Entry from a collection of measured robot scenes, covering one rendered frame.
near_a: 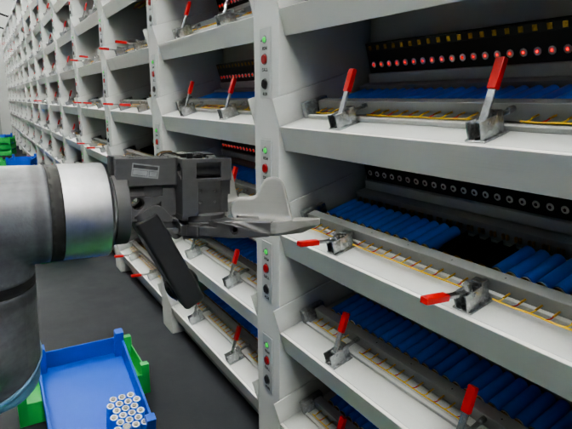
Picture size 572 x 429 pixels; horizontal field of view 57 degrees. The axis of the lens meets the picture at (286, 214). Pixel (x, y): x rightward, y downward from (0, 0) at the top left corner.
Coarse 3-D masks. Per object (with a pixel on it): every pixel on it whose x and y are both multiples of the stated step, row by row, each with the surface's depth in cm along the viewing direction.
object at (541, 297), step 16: (320, 224) 94; (336, 224) 89; (352, 224) 87; (368, 240) 82; (384, 240) 79; (400, 240) 77; (384, 256) 77; (416, 256) 73; (432, 256) 70; (448, 256) 69; (448, 272) 69; (464, 272) 66; (480, 272) 64; (496, 272) 63; (496, 288) 62; (512, 288) 60; (528, 288) 59; (544, 288) 58; (544, 304) 57; (560, 304) 55; (544, 320) 55
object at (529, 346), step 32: (320, 192) 100; (352, 192) 104; (416, 192) 89; (544, 224) 69; (288, 256) 98; (320, 256) 86; (352, 256) 82; (352, 288) 81; (384, 288) 73; (416, 288) 69; (448, 288) 67; (416, 320) 69; (448, 320) 63; (480, 320) 59; (512, 320) 58; (480, 352) 60; (512, 352) 56; (544, 352) 52; (544, 384) 54
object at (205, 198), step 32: (128, 160) 49; (160, 160) 51; (192, 160) 51; (224, 160) 53; (128, 192) 49; (160, 192) 52; (192, 192) 52; (224, 192) 54; (128, 224) 49; (192, 224) 53
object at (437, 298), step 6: (468, 288) 61; (432, 294) 59; (438, 294) 59; (444, 294) 59; (450, 294) 60; (456, 294) 60; (462, 294) 60; (468, 294) 61; (420, 300) 58; (426, 300) 58; (432, 300) 58; (438, 300) 58; (444, 300) 59
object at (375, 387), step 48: (336, 288) 106; (288, 336) 100; (336, 336) 96; (384, 336) 89; (432, 336) 86; (336, 384) 87; (384, 384) 81; (432, 384) 76; (480, 384) 74; (528, 384) 73
